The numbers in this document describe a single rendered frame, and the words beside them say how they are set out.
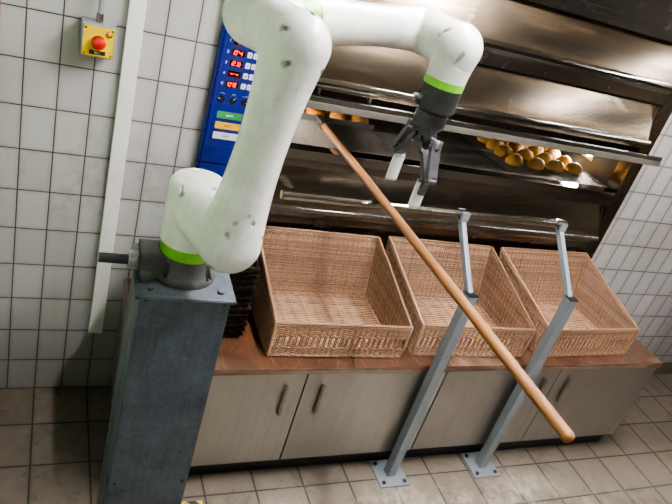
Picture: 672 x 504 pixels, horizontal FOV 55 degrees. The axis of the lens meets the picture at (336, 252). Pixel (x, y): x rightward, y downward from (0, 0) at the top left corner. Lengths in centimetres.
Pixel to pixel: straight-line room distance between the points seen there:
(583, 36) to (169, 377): 210
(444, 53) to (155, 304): 82
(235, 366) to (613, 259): 219
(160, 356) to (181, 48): 110
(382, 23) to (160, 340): 85
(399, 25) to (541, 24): 136
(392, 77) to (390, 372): 111
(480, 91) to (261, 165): 163
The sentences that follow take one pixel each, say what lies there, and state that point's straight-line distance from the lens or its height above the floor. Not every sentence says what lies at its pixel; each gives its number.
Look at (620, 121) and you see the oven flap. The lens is 322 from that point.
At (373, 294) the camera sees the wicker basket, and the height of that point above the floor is 64.
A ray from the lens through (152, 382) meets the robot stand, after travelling 161.
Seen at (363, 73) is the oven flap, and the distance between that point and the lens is 245.
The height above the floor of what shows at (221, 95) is 135.
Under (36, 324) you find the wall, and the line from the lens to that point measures 275.
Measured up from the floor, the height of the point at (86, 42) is 145.
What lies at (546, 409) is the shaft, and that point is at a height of 119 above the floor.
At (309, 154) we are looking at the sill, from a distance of 251.
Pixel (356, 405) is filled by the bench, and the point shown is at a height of 38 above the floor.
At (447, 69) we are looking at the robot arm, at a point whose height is 178.
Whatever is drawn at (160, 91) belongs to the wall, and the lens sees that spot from 230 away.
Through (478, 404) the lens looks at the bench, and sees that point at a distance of 293.
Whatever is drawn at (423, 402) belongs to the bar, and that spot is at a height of 44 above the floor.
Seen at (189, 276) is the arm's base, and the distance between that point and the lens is 147.
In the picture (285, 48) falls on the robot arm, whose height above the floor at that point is 179.
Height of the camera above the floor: 203
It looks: 28 degrees down
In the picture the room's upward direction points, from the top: 18 degrees clockwise
